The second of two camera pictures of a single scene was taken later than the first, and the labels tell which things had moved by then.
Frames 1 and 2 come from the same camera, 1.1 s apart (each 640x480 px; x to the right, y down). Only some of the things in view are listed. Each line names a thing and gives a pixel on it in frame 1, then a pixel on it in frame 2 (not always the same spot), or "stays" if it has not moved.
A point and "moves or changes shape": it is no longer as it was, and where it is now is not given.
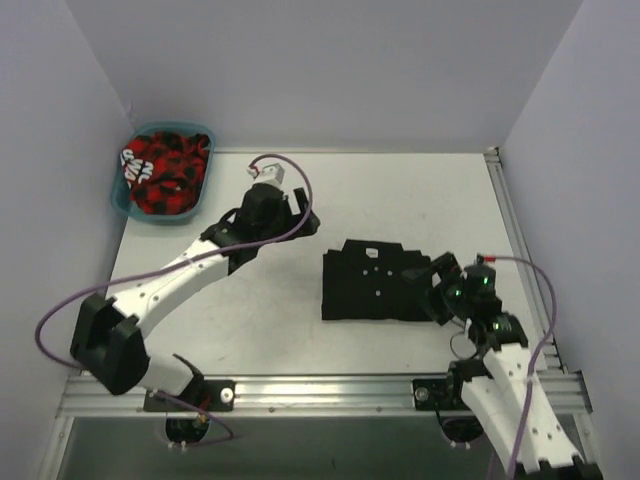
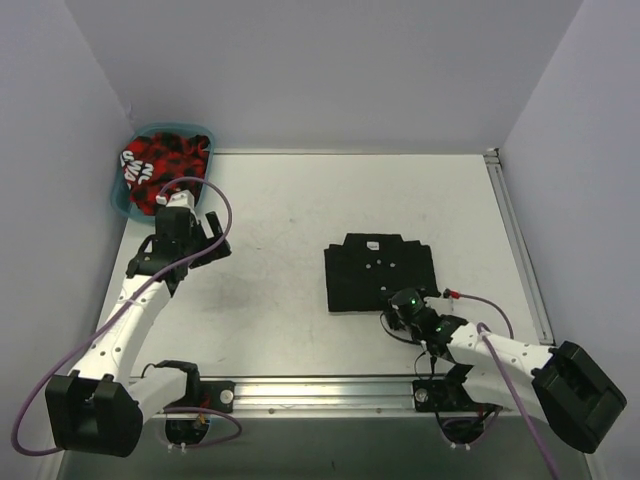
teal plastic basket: (121, 196) stays
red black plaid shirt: (164, 171) stays
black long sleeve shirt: (363, 281) moves or changes shape
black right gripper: (440, 285) -> (392, 320)
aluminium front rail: (301, 395) stays
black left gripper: (293, 212) -> (201, 240)
